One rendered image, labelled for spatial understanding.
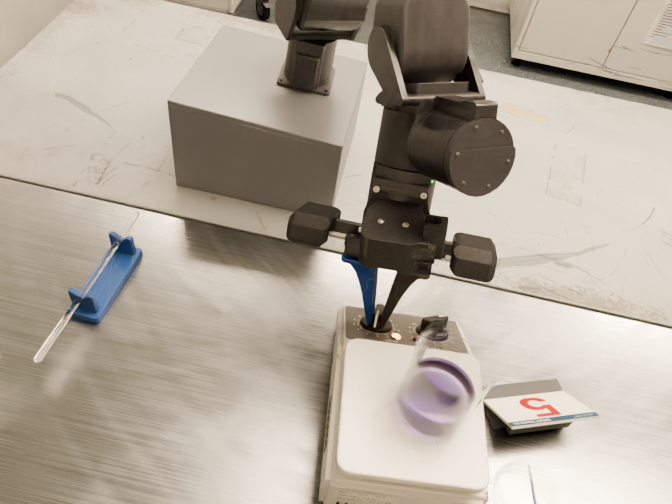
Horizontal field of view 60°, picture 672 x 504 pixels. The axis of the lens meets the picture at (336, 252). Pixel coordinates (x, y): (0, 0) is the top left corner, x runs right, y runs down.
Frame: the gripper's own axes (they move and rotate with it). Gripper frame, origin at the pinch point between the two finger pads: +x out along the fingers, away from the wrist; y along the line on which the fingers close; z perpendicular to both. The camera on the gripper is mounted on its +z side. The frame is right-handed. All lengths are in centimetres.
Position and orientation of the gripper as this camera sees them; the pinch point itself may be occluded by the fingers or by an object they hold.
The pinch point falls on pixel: (381, 291)
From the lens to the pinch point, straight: 55.4
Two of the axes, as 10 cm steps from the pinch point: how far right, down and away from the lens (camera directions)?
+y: 9.7, 2.1, -1.5
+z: -2.1, 2.9, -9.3
